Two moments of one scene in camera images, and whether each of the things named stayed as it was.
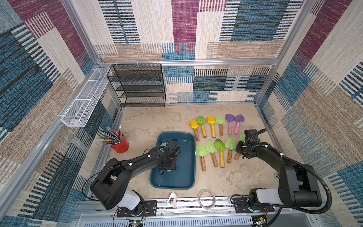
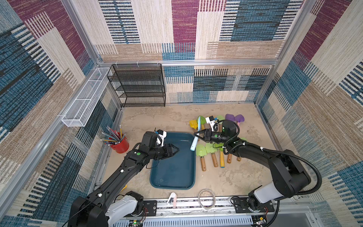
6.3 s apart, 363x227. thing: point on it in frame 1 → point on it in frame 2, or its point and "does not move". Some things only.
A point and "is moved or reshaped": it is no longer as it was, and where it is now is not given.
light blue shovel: (164, 144) is moved or reshaped
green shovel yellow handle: (202, 120) does not move
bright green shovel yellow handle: (221, 146) does not move
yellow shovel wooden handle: (194, 124) does not move
